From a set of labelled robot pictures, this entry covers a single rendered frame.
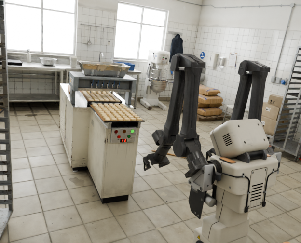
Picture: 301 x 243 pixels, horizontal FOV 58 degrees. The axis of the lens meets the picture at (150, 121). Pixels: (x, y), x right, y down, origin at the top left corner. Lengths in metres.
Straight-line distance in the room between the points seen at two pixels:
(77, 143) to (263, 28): 4.62
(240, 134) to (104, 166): 1.72
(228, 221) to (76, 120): 2.23
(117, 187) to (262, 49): 4.54
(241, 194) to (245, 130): 0.26
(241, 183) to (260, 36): 5.41
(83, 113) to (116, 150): 0.73
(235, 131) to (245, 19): 5.69
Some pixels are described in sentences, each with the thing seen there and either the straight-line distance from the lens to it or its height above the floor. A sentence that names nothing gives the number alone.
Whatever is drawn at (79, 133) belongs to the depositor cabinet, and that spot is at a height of 0.52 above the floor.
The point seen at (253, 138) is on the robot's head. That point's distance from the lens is 1.23.
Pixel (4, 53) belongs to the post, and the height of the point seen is 1.44.
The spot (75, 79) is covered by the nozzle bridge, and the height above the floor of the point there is 1.14.
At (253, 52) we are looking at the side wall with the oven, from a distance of 6.45.
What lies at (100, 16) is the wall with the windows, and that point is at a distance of 6.55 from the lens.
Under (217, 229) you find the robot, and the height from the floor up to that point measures 0.89.
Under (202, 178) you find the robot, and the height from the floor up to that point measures 1.17.
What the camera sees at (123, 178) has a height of 0.29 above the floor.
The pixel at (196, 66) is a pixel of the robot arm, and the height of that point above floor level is 1.59.
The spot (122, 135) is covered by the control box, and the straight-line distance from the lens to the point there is 2.54.
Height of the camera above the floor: 1.69
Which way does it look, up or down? 18 degrees down
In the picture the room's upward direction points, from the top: 7 degrees clockwise
